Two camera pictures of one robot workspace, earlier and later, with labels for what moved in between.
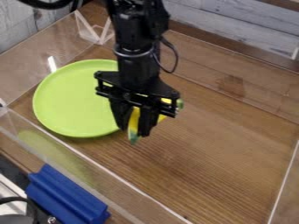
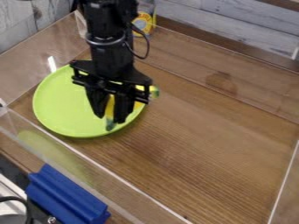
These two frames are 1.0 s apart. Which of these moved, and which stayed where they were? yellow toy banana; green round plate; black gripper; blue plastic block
Moved: black gripper; yellow toy banana
Stayed: green round plate; blue plastic block
